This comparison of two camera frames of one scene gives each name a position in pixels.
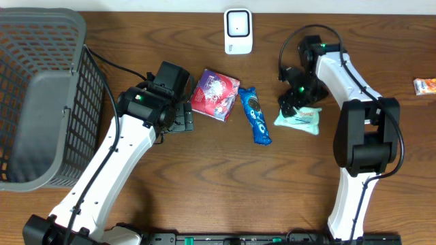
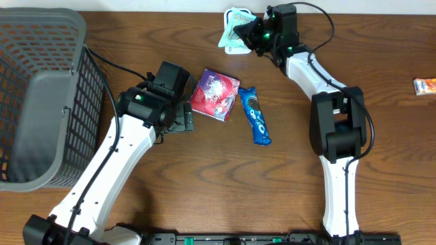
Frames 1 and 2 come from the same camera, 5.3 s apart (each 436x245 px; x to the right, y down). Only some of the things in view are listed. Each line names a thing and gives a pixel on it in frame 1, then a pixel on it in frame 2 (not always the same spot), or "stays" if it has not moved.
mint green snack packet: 307,119 -> 230,38
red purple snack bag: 214,95 stays
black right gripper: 286,105 -> 251,31
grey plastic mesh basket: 52,100 stays
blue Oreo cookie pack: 255,114 stays
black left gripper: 185,118 stays
